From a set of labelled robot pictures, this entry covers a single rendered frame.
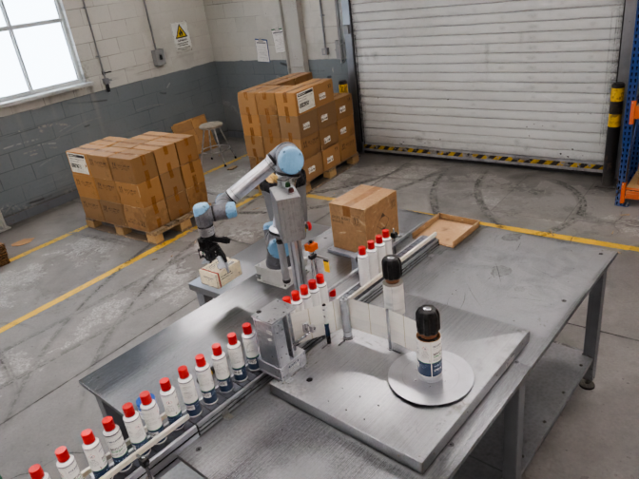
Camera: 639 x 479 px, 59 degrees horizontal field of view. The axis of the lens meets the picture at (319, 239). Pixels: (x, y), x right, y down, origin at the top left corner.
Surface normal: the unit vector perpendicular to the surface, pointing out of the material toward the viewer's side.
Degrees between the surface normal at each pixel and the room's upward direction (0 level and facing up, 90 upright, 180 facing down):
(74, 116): 90
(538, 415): 1
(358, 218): 90
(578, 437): 0
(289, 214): 90
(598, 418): 0
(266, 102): 90
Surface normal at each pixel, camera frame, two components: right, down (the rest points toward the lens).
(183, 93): 0.79, 0.18
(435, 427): -0.12, -0.90
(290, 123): -0.55, 0.41
